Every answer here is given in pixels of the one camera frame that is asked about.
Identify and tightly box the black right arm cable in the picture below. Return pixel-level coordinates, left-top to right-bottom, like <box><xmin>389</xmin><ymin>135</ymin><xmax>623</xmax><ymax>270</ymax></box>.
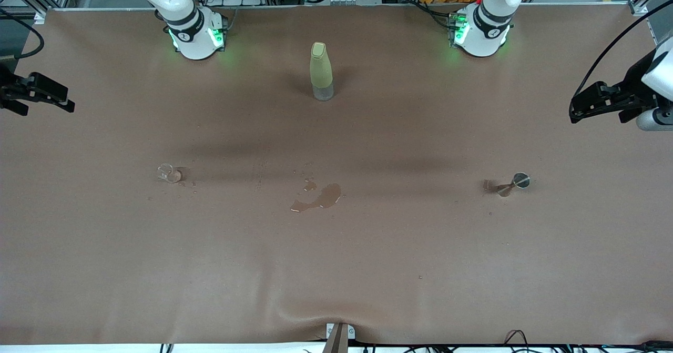
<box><xmin>0</xmin><ymin>8</ymin><xmax>44</xmax><ymax>60</ymax></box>

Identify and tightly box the yellow-green bottle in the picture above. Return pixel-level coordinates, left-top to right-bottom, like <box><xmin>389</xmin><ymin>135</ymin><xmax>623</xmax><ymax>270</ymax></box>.
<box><xmin>309</xmin><ymin>42</ymin><xmax>335</xmax><ymax>102</ymax></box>

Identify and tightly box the clear glass measuring cup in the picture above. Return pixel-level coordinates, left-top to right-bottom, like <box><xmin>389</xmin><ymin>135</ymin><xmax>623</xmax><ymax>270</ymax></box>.
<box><xmin>157</xmin><ymin>163</ymin><xmax>182</xmax><ymax>184</ymax></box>

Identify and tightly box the metal hourglass shaker cup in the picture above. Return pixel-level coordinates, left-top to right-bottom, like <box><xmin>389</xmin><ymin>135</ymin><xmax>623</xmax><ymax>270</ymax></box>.
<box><xmin>497</xmin><ymin>172</ymin><xmax>531</xmax><ymax>197</ymax></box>

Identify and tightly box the brown spilled liquid puddle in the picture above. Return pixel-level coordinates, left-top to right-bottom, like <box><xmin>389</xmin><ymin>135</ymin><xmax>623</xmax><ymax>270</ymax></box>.
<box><xmin>290</xmin><ymin>178</ymin><xmax>343</xmax><ymax>213</ymax></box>

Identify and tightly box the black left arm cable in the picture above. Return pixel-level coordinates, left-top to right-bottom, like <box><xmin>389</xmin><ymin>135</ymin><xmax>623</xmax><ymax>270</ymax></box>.
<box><xmin>577</xmin><ymin>11</ymin><xmax>673</xmax><ymax>100</ymax></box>

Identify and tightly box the grey metal table bracket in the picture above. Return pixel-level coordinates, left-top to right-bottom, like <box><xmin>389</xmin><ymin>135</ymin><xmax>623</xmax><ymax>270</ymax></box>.
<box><xmin>326</xmin><ymin>323</ymin><xmax>356</xmax><ymax>341</ymax></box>

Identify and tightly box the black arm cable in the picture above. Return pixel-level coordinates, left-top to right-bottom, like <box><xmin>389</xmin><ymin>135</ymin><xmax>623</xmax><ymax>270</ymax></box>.
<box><xmin>577</xmin><ymin>11</ymin><xmax>673</xmax><ymax>100</ymax></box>
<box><xmin>0</xmin><ymin>8</ymin><xmax>44</xmax><ymax>60</ymax></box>

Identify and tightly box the brown table mat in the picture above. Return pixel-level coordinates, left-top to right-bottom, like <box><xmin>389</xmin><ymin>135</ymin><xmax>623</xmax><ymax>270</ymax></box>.
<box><xmin>0</xmin><ymin>3</ymin><xmax>673</xmax><ymax>346</ymax></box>

